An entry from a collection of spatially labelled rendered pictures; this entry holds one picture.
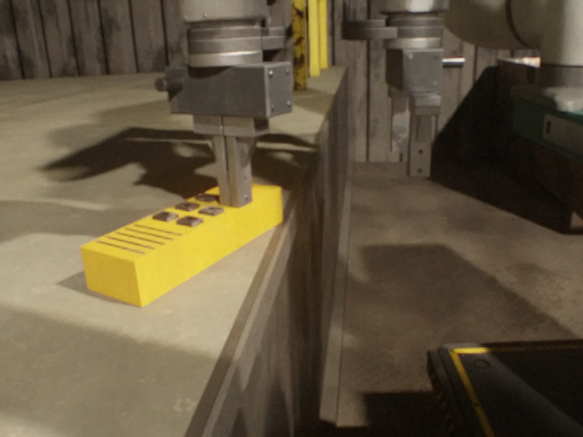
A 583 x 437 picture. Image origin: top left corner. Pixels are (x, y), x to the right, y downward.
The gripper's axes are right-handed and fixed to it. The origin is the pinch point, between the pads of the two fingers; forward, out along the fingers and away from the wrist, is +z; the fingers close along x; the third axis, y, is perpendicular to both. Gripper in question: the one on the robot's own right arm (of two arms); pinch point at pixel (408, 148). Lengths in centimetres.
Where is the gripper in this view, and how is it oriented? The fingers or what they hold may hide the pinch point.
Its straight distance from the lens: 70.4
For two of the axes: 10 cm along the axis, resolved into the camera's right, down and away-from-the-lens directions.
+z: 0.4, 9.4, 3.5
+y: 10.0, -0.3, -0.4
